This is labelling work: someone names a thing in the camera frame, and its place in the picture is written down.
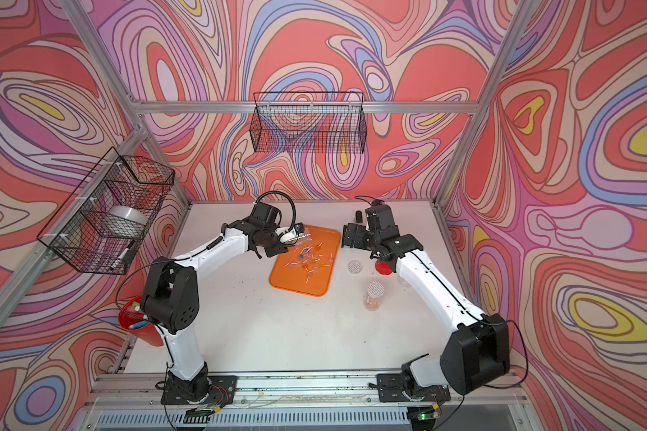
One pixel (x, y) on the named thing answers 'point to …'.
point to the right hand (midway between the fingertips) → (360, 241)
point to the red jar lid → (383, 268)
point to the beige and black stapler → (358, 216)
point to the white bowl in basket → (125, 221)
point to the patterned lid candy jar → (375, 290)
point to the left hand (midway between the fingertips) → (284, 240)
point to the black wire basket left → (100, 225)
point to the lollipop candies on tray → (309, 258)
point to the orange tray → (293, 278)
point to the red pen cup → (132, 318)
